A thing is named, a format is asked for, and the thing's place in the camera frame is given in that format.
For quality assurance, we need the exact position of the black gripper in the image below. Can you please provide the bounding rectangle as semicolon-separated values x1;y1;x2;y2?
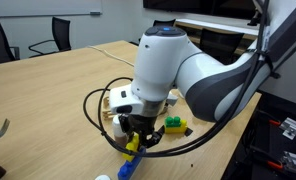
118;113;166;149

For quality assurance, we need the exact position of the yellow long toy block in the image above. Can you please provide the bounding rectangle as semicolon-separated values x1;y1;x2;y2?
122;132;141;163

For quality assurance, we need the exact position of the blue long toy block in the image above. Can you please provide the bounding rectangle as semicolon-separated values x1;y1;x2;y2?
117;146;147;180

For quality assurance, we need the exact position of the yellow toy block under green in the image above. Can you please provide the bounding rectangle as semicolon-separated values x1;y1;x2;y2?
163;119;188;135

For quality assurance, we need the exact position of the wooden shelf unit white top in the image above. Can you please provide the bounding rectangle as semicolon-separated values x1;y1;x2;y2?
174;18;261;38

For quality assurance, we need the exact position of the whiteboard with tray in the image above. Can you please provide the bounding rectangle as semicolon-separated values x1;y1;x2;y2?
0;0;104;18

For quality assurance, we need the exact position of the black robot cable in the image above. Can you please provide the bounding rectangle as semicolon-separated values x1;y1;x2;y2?
82;0;296;159

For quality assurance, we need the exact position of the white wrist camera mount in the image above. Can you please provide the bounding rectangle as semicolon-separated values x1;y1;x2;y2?
108;83;179;116

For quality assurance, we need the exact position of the white cable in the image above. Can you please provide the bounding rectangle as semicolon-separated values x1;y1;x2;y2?
87;44;136;68

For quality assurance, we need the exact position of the orange clamp handle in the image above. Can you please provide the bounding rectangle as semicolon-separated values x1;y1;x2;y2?
267;118;282;127
266;160;284;170

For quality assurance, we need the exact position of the dark wall screen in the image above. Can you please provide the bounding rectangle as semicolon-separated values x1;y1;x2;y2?
142;0;259;20

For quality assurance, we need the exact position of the aluminium bracket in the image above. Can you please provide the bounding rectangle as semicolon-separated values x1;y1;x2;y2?
278;116;296;141

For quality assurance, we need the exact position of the aluminium extrusion rail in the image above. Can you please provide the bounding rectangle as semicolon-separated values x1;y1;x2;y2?
281;150;296;178

